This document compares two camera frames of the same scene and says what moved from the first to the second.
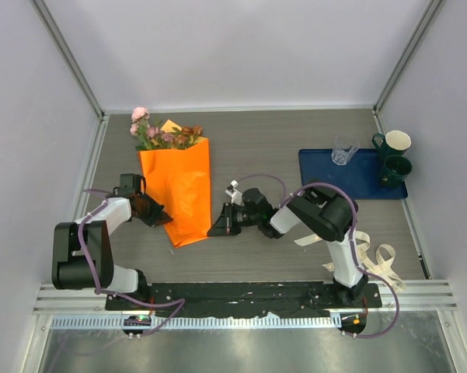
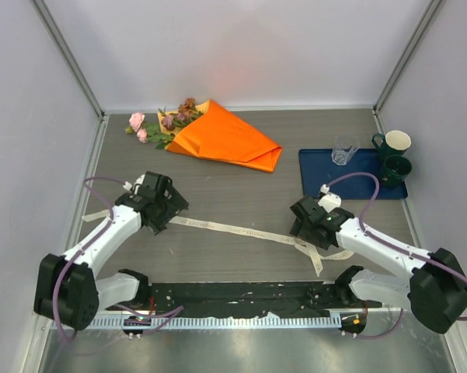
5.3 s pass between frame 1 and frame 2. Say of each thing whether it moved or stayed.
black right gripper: moved
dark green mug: stayed
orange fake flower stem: moved
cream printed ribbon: moved
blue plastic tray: stayed
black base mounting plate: stayed
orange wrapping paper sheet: moved
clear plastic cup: stayed
